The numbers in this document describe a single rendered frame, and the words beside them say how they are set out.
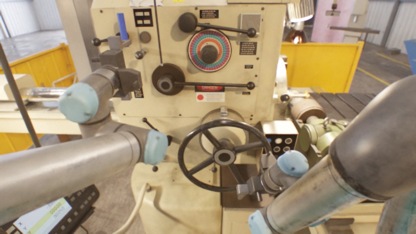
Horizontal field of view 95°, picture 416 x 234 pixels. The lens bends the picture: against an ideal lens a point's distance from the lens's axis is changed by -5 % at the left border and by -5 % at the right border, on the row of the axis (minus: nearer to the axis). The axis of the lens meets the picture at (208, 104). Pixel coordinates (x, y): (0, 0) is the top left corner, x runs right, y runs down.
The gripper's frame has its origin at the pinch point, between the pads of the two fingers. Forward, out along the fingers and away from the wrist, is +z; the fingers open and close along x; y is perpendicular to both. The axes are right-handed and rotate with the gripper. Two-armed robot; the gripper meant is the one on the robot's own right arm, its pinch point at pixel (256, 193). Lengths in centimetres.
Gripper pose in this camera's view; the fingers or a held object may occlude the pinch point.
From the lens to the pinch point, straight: 88.9
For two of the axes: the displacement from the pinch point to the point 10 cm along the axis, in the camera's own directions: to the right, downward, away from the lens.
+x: 9.8, 0.3, 2.0
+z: -1.8, 6.3, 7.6
